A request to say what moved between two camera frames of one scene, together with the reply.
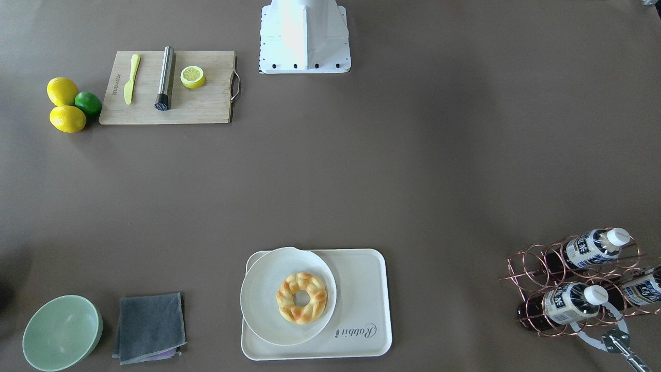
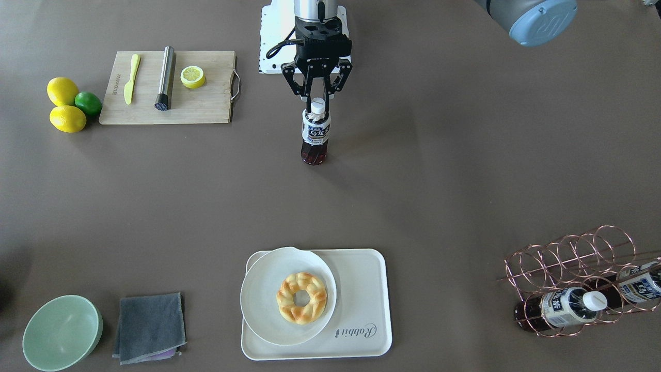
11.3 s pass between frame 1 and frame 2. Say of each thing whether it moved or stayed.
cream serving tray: stayed
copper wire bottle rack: stayed
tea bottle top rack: moved
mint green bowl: stayed
